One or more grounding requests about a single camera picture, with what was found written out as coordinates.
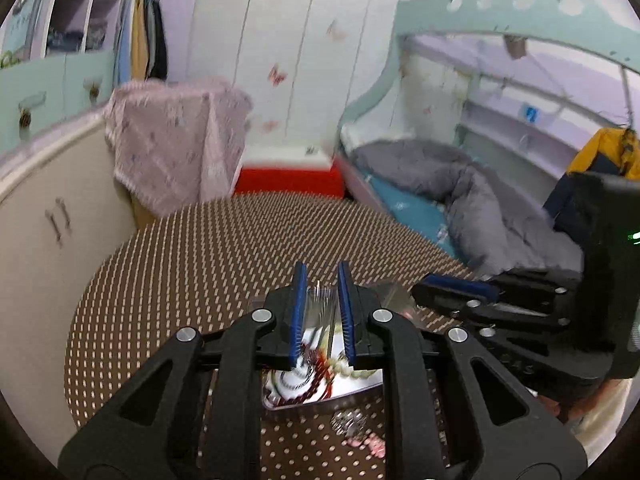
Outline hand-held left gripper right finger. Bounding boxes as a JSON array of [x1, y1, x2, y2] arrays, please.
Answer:
[[337, 260, 588, 480]]

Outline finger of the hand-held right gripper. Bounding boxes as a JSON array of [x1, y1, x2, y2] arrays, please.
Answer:
[[452, 299, 575, 342], [411, 267, 581, 312]]

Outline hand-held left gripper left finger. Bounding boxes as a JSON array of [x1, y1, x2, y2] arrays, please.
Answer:
[[57, 261, 308, 480]]

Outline white bead bracelet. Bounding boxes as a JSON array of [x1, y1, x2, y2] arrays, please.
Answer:
[[334, 359, 382, 382]]

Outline black white striped bangle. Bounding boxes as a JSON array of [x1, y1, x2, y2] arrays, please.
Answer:
[[270, 364, 321, 402]]

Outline bead necklaces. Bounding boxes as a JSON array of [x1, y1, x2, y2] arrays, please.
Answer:
[[277, 350, 337, 407]]

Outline clear plastic tray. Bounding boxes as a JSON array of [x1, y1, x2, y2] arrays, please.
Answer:
[[249, 282, 418, 413]]

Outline person's right forearm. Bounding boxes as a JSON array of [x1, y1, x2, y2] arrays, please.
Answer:
[[560, 377, 636, 463]]

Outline grey duvet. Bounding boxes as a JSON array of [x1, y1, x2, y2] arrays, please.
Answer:
[[352, 139, 586, 276]]

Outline teal bed sheet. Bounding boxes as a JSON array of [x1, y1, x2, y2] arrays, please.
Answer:
[[367, 172, 461, 256]]

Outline silver rhinestone brooch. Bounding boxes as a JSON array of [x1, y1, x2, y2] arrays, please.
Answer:
[[332, 409, 368, 436]]

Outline red storage box white lid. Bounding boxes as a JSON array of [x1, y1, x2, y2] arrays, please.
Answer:
[[234, 144, 346, 198]]

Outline yellow navy jacket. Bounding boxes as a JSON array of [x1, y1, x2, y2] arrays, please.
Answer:
[[542, 127, 640, 241]]

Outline small pink bead trinket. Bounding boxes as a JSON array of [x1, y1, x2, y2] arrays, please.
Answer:
[[347, 435, 388, 458]]

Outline pink bear-print cloth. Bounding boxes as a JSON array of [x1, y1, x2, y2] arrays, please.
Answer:
[[103, 77, 253, 217]]

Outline white wardrobe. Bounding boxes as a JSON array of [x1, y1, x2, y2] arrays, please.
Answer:
[[167, 0, 401, 151]]

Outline low white cabinet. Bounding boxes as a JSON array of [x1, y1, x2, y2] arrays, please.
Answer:
[[0, 110, 138, 396]]

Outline teal bunk bed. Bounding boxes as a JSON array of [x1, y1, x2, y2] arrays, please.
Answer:
[[334, 0, 640, 281]]

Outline black hanging jacket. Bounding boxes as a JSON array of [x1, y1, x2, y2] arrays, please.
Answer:
[[147, 0, 168, 81]]

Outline yellow hanging garment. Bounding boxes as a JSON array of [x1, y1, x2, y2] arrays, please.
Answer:
[[131, 0, 151, 81]]

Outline light blue hanging garment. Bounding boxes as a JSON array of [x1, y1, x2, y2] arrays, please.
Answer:
[[114, 0, 135, 86]]

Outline teal drawer unit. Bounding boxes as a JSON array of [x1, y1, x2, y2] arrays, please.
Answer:
[[0, 49, 118, 153]]

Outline folded grey clothes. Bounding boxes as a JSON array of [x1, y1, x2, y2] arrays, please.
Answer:
[[87, 20, 108, 50]]

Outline folded blue jeans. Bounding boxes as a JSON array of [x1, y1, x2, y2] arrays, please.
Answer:
[[47, 30, 83, 52]]

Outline lavender stair shelf unit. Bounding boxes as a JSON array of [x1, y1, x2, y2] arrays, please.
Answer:
[[0, 0, 168, 81]]

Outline teal printed board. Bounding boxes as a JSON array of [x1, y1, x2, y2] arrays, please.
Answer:
[[5, 0, 41, 56]]

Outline lavender wall shelf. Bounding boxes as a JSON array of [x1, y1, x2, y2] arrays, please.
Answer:
[[455, 95, 596, 181]]

